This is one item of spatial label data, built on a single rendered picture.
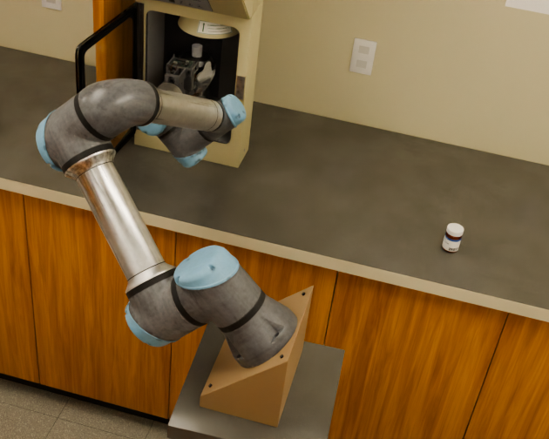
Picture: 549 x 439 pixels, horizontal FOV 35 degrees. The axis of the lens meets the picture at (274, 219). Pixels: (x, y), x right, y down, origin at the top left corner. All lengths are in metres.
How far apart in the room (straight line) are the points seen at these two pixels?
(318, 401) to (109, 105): 0.75
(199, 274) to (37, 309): 1.19
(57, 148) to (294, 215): 0.78
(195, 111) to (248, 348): 0.56
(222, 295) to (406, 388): 0.99
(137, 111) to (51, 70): 1.23
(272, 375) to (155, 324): 0.25
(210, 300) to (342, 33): 1.27
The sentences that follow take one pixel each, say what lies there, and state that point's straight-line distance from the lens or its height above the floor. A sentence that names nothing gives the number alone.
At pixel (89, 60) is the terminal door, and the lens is 2.18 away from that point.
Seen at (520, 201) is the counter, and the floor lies 0.94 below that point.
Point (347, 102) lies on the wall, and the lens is 2.81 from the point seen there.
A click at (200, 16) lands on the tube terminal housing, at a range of 2.33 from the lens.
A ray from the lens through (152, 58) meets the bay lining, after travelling 2.48.
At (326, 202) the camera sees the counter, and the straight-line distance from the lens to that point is 2.42.
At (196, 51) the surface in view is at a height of 1.28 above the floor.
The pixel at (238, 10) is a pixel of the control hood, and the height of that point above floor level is 1.44.
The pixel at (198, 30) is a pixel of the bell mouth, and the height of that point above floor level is 1.33.
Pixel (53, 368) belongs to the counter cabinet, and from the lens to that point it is 2.93.
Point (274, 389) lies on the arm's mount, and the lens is 1.73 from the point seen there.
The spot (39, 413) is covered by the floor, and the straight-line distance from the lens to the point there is 3.07.
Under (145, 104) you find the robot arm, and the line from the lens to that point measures 1.79.
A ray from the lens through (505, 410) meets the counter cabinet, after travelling 2.55.
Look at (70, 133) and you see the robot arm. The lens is 1.80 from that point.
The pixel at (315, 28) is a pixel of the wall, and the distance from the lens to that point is 2.73.
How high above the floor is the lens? 2.33
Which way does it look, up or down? 37 degrees down
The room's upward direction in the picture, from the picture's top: 7 degrees clockwise
